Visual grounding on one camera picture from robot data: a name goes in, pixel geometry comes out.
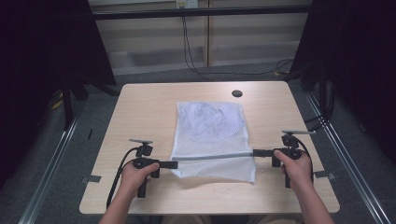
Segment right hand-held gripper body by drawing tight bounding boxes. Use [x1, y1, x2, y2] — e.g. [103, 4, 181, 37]
[271, 129, 318, 189]

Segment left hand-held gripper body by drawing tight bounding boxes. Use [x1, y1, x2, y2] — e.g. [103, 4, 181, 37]
[129, 138, 162, 199]

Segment white mesh laundry bag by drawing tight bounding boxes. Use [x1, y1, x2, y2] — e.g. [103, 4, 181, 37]
[170, 101, 257, 184]

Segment person's right hand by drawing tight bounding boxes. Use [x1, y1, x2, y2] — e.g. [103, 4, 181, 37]
[274, 149, 314, 193]

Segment person's left hand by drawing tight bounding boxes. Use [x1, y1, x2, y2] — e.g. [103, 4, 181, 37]
[120, 161, 161, 201]

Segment grey tape strip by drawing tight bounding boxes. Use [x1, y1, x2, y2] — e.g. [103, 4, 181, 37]
[313, 170, 337, 181]
[79, 175, 103, 184]

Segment black metal stand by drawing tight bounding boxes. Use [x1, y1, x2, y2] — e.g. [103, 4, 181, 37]
[61, 82, 76, 131]

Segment black curtain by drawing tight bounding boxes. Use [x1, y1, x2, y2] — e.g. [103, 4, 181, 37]
[0, 0, 117, 189]
[290, 0, 396, 164]

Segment black horizontal bar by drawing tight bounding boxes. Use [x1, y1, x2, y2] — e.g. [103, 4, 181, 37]
[92, 5, 313, 21]

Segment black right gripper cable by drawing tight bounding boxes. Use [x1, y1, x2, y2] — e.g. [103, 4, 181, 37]
[294, 136, 315, 185]

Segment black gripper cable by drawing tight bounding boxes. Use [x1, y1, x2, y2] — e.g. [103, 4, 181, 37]
[106, 147, 140, 210]
[294, 136, 315, 185]

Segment black floor cables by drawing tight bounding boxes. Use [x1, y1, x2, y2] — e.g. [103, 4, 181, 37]
[304, 113, 332, 133]

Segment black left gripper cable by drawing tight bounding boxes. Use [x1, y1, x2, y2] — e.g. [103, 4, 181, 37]
[106, 147, 140, 210]

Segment metal floor rail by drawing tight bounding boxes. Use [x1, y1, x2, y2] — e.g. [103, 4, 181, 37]
[18, 116, 79, 224]
[305, 92, 391, 224]

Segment black hanging wall cable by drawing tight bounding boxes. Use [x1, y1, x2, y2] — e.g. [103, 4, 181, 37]
[180, 14, 294, 82]

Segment white wall power outlet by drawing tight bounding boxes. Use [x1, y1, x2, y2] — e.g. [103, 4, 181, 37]
[175, 0, 200, 9]

